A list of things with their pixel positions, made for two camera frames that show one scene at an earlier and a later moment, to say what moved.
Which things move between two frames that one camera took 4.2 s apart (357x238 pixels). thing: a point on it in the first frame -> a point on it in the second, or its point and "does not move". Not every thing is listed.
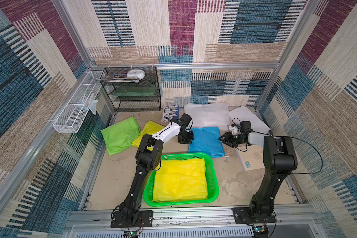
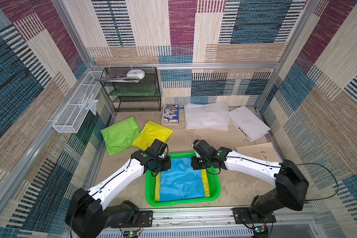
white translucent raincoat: (208, 115) does not move
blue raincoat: (206, 141) -> (181, 182)
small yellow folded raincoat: (149, 128) does not move
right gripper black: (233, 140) -> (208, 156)
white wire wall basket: (70, 119) does not move
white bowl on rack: (139, 73) does not move
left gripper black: (189, 141) -> (167, 164)
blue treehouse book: (171, 112) does not move
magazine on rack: (119, 77) does not move
